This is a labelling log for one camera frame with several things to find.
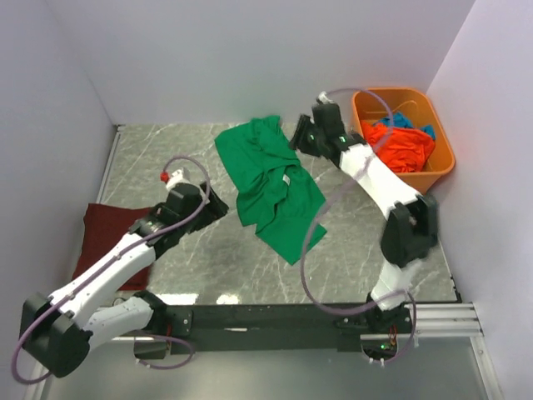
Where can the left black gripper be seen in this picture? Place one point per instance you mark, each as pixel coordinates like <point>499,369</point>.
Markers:
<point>212,211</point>

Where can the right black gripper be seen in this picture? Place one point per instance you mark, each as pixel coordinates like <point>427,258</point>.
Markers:
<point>299,139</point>

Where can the green t shirt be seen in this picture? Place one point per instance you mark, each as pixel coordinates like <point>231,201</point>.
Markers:
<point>275,193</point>

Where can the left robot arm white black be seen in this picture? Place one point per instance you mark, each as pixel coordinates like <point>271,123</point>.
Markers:
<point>61,329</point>

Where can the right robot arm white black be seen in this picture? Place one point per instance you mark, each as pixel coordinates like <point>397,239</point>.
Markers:
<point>411,223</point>

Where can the orange plastic basket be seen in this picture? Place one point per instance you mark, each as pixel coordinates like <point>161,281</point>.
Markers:
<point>383,102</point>

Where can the blue t shirt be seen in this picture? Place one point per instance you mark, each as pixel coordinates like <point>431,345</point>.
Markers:
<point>399,120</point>

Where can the orange t shirt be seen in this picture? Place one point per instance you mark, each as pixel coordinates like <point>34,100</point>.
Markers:
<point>406,150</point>

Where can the folded dark red t shirt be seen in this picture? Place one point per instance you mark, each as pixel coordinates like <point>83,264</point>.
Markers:
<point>104,226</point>

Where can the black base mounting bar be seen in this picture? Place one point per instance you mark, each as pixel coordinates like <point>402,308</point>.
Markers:
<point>216,328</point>

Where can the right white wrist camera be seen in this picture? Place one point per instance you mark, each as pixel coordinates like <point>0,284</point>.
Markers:
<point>323,99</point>

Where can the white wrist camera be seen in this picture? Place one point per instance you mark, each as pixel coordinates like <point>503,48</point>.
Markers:
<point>323,99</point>
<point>171,179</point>

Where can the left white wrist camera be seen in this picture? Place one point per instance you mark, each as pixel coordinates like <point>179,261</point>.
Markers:
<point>171,179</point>

